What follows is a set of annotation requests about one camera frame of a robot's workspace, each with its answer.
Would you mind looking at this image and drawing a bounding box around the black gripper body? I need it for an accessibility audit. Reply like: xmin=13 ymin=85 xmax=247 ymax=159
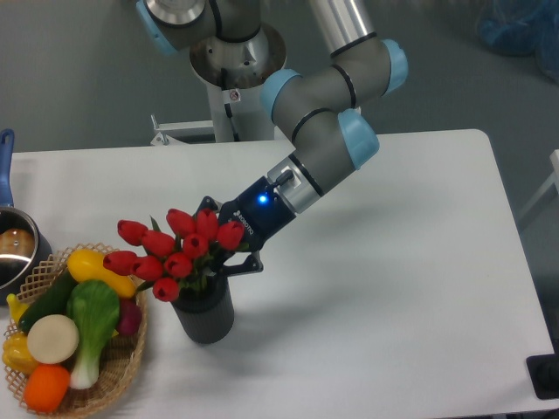
xmin=218 ymin=176 xmax=295 ymax=251

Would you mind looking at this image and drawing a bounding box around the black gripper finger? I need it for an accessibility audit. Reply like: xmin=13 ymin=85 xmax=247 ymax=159
xmin=209 ymin=251 xmax=264 ymax=278
xmin=198 ymin=196 xmax=223 ymax=216

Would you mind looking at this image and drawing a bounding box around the red tulip bouquet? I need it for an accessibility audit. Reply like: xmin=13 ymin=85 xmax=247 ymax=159
xmin=103 ymin=209 xmax=247 ymax=302

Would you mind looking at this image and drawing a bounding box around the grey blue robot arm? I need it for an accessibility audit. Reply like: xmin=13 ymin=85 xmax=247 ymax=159
xmin=136 ymin=1 xmax=408 ymax=277

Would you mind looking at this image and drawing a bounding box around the dark grey ribbed vase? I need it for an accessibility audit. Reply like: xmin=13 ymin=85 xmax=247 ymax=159
xmin=171 ymin=277 xmax=235 ymax=345

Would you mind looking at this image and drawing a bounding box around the red radish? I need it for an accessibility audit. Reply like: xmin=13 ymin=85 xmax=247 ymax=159
xmin=115 ymin=299 xmax=142 ymax=336

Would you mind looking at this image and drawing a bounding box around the yellow squash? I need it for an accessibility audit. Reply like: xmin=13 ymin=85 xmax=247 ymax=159
xmin=66 ymin=249 xmax=136 ymax=299

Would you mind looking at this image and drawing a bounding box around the green bok choy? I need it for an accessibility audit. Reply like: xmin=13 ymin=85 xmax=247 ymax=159
xmin=66 ymin=279 xmax=120 ymax=390

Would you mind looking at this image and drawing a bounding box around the woven wicker basket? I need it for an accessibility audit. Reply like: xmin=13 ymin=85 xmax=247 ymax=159
xmin=1 ymin=244 xmax=148 ymax=418

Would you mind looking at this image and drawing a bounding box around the dark green cucumber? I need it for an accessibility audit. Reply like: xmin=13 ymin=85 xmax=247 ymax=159
xmin=17 ymin=270 xmax=78 ymax=333

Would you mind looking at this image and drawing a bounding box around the yellow banana tip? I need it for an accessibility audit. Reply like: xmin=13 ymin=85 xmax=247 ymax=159
xmin=6 ymin=293 xmax=29 ymax=324

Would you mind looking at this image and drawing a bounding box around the orange fruit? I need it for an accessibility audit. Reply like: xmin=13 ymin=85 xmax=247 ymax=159
xmin=24 ymin=364 xmax=70 ymax=413

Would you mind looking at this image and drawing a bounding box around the yellow bell pepper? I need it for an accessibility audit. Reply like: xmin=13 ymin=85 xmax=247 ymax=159
xmin=2 ymin=332 xmax=39 ymax=375

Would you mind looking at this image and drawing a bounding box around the white furniture leg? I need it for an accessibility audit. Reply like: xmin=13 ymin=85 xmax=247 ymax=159
xmin=517 ymin=149 xmax=558 ymax=230

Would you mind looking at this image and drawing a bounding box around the black device at table edge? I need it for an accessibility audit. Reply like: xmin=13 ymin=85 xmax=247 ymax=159
xmin=526 ymin=354 xmax=558 ymax=400

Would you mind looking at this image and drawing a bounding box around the blue handled saucepan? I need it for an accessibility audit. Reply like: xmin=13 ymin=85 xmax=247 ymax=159
xmin=1 ymin=128 xmax=52 ymax=306

